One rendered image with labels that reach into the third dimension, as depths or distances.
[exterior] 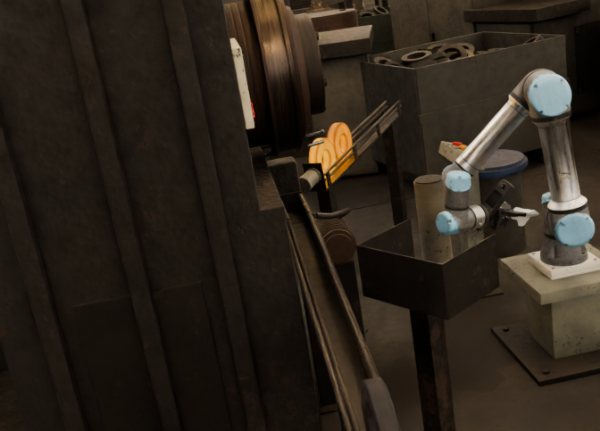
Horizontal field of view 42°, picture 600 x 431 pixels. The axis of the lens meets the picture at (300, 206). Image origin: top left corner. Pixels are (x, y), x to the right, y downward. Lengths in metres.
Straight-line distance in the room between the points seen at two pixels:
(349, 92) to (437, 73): 0.73
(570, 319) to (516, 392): 0.30
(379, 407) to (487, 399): 1.35
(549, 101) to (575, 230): 0.41
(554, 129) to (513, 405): 0.85
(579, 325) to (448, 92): 2.03
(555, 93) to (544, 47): 2.42
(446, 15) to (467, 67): 1.85
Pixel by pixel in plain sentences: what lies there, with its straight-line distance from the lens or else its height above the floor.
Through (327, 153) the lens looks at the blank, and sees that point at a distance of 2.82.
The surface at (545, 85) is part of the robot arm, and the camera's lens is 2.37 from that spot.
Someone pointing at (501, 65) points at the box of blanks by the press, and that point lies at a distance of 4.61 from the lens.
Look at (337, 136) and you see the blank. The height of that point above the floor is 0.76.
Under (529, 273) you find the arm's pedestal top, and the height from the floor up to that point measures 0.30.
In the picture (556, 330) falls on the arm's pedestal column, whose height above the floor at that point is 0.13.
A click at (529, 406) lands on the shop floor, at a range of 2.57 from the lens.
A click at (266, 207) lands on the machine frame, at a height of 0.87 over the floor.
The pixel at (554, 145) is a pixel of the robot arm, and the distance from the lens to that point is 2.43.
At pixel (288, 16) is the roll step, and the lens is 2.12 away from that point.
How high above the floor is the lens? 1.41
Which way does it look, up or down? 18 degrees down
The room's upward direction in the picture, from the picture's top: 9 degrees counter-clockwise
